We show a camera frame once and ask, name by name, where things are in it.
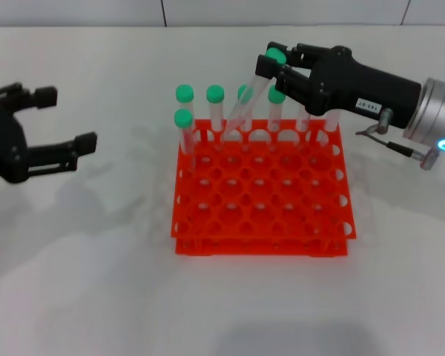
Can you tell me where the green capped clear test tube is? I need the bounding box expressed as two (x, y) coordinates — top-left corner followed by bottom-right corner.
(174, 84), (208, 149)
(267, 85), (286, 152)
(320, 109), (341, 149)
(205, 85), (225, 151)
(221, 47), (289, 142)
(173, 109), (198, 175)
(295, 109), (313, 149)
(237, 85), (256, 153)

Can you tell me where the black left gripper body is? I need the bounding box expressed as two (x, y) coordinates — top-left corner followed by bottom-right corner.
(0, 88), (31, 185)

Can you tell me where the right arm cable with plugs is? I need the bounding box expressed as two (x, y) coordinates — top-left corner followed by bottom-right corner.
(355, 108), (441, 171)

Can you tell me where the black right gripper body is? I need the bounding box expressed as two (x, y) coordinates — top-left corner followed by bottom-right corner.
(306, 45), (423, 130)

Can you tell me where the orange plastic test tube rack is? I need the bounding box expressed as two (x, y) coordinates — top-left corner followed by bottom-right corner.
(169, 118), (357, 257)

